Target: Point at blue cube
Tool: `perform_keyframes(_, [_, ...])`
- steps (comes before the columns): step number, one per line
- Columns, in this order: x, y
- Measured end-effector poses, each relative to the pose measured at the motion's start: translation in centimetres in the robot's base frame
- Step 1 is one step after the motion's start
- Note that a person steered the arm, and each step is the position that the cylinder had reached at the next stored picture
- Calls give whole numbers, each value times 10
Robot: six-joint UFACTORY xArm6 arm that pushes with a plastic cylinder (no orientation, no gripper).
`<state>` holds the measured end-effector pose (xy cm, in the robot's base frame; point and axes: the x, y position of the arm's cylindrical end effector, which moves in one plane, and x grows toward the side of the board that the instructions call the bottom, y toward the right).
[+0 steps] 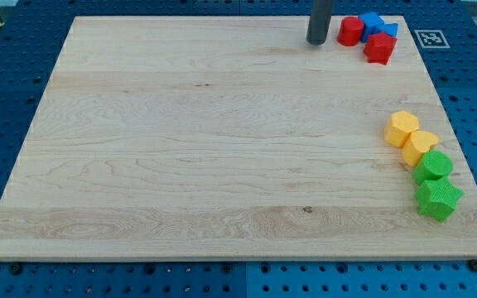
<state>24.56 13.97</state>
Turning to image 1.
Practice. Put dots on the blue cube block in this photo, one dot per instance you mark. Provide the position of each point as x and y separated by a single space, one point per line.
371 21

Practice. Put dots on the light wooden board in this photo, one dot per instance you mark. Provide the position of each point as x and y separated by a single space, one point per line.
186 139

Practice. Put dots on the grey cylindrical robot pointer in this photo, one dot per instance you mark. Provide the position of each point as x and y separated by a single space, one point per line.
319 21

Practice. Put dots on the red cylinder block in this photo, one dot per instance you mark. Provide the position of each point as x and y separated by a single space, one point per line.
351 29

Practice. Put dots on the yellow hexagon block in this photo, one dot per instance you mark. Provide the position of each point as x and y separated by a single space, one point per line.
399 128

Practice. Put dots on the red star block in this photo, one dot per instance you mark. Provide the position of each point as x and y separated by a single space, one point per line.
379 48

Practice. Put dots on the yellow heart block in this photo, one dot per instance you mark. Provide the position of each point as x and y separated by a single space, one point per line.
417 145

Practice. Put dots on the blue block behind star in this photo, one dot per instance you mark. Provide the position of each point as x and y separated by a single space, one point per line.
390 29

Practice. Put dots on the green cylinder block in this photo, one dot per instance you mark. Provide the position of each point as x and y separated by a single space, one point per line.
433 166

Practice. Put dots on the green star block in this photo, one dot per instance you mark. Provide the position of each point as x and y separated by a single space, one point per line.
438 198

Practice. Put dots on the white fiducial marker tag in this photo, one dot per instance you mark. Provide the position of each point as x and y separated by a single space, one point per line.
431 39

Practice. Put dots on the black bolt front left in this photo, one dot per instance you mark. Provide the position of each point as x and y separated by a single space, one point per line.
15 268

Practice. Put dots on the black bolt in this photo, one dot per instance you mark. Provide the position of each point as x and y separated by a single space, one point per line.
472 265
15 268

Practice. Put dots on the black bolt front right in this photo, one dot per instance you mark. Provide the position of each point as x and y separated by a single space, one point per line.
472 265

